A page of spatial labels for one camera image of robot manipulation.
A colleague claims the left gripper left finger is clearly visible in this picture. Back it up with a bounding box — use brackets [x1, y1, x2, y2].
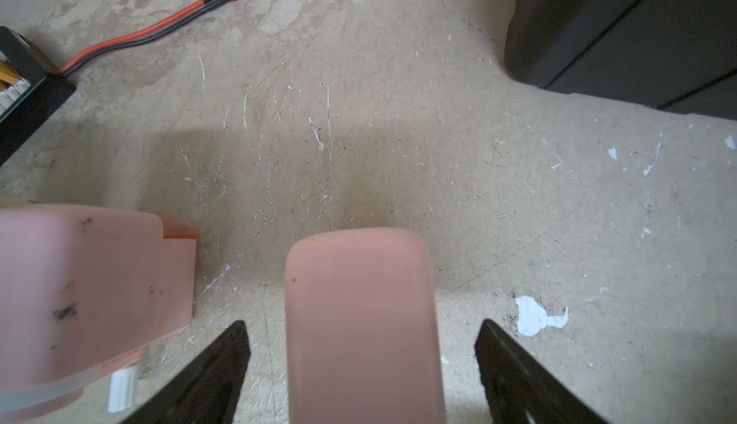
[124, 320, 251, 424]

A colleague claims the black plastic toolbox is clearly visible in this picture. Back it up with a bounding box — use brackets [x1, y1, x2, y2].
[504, 0, 736, 119]

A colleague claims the black battery holder left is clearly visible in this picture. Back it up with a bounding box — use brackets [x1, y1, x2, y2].
[1, 0, 238, 162]

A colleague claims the pink sharpener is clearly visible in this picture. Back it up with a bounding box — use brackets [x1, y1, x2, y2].
[1, 205, 198, 423]
[284, 228, 446, 423]

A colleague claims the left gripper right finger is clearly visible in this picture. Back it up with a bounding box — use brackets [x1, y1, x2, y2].
[474, 318, 606, 424]

